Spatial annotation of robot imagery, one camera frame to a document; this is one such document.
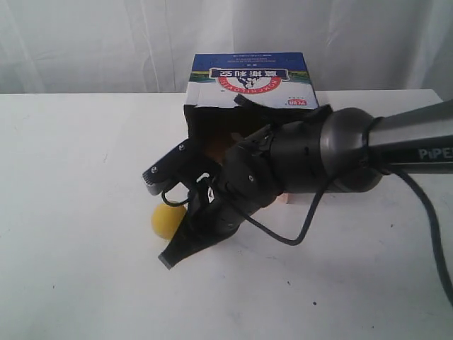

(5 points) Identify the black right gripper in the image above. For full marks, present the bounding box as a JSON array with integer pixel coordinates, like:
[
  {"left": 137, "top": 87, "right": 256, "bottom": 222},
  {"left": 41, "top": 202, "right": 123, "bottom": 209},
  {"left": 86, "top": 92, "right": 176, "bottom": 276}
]
[{"left": 158, "top": 141, "right": 283, "bottom": 269}]

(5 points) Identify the yellow tennis ball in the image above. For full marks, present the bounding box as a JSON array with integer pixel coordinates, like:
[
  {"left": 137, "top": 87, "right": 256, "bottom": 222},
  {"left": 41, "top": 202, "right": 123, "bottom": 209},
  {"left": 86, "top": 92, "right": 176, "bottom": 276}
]
[{"left": 151, "top": 203, "right": 186, "bottom": 241}]

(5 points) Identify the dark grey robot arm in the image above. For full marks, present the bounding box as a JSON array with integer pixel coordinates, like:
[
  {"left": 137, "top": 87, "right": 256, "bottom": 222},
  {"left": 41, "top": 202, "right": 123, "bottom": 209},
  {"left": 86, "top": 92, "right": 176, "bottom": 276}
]
[{"left": 143, "top": 95, "right": 452, "bottom": 268}]

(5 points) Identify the light wooden cube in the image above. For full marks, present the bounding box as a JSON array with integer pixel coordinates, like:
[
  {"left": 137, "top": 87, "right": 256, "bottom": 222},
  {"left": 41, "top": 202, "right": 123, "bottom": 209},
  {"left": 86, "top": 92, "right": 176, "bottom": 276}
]
[{"left": 277, "top": 193, "right": 301, "bottom": 205}]

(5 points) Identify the blue white cardboard box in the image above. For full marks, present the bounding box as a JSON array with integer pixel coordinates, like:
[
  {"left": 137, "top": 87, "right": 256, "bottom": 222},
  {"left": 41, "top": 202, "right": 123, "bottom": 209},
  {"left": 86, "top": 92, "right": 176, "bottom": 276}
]
[{"left": 183, "top": 52, "right": 319, "bottom": 163}]

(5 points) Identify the white backdrop curtain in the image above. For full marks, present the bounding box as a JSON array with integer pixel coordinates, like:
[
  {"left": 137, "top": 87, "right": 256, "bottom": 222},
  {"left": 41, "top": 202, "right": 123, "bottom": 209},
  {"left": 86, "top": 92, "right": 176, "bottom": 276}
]
[{"left": 1, "top": 1, "right": 452, "bottom": 99}]

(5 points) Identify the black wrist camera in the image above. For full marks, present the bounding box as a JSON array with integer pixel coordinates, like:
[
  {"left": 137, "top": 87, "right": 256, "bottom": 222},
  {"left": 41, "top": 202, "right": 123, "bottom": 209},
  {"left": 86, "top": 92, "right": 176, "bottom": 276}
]
[{"left": 142, "top": 138, "right": 221, "bottom": 196}]

